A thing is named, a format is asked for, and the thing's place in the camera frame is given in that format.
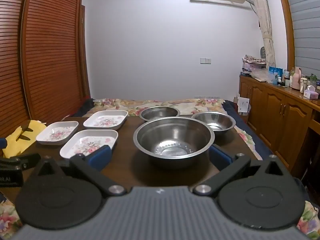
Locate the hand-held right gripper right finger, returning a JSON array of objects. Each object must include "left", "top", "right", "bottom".
[{"left": 191, "top": 145, "right": 290, "bottom": 197}]

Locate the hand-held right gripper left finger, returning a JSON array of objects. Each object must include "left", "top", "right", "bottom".
[{"left": 30, "top": 145, "right": 127, "bottom": 197}]

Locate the floral white rectangular plate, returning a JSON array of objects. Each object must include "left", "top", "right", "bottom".
[
  {"left": 83, "top": 110, "right": 129, "bottom": 130},
  {"left": 59, "top": 129, "right": 118, "bottom": 159},
  {"left": 36, "top": 121, "right": 79, "bottom": 145}
]

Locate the medium stainless steel bowl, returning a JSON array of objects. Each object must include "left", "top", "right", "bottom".
[
  {"left": 139, "top": 106, "right": 181, "bottom": 122},
  {"left": 191, "top": 112, "right": 236, "bottom": 132}
]

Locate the large stainless steel bowl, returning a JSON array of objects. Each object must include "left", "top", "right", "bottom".
[{"left": 133, "top": 117, "right": 215, "bottom": 168}]

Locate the yellow plush toy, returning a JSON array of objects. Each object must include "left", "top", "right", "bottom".
[{"left": 2, "top": 120, "right": 47, "bottom": 158}]

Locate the floral quilt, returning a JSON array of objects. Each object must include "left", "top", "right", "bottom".
[{"left": 0, "top": 98, "right": 320, "bottom": 240}]

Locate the white cardboard box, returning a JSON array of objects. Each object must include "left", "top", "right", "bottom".
[{"left": 237, "top": 97, "right": 250, "bottom": 113}]

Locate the long wooden cabinet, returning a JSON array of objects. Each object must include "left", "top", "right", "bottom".
[{"left": 239, "top": 75, "right": 320, "bottom": 180}]

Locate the clear plastic bag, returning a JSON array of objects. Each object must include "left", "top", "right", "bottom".
[{"left": 251, "top": 69, "right": 274, "bottom": 83}]

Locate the wooden louvered wardrobe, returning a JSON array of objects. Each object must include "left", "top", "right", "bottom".
[{"left": 0, "top": 0, "right": 92, "bottom": 138}]

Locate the stack of folded fabrics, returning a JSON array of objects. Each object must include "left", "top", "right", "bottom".
[{"left": 241, "top": 54, "right": 268, "bottom": 77}]

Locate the blue white carton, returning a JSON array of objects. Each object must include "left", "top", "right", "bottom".
[{"left": 269, "top": 66, "right": 283, "bottom": 82}]

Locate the pink thermos bottle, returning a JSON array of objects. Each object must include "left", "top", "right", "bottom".
[{"left": 291, "top": 67, "right": 302, "bottom": 90}]

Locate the pink white tissue box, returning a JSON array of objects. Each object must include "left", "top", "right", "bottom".
[{"left": 303, "top": 85, "right": 319, "bottom": 99}]

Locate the cream lace curtain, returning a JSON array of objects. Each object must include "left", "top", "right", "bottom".
[{"left": 246, "top": 0, "right": 277, "bottom": 67}]

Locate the grey window blind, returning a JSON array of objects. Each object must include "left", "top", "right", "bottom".
[{"left": 285, "top": 0, "right": 320, "bottom": 80}]

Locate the wooden window frame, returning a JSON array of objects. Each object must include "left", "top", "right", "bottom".
[{"left": 275, "top": 0, "right": 297, "bottom": 69}]

